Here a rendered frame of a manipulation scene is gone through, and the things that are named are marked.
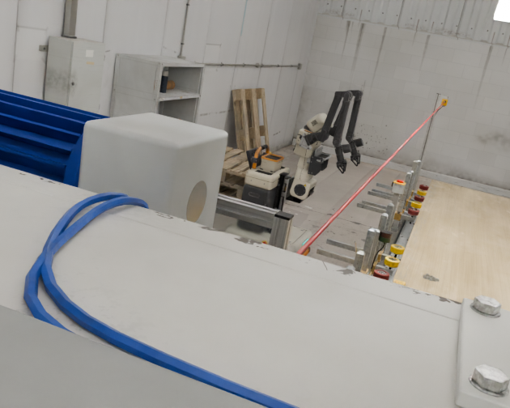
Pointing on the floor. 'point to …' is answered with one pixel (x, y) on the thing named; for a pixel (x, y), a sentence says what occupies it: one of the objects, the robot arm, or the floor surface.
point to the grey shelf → (122, 70)
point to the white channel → (491, 354)
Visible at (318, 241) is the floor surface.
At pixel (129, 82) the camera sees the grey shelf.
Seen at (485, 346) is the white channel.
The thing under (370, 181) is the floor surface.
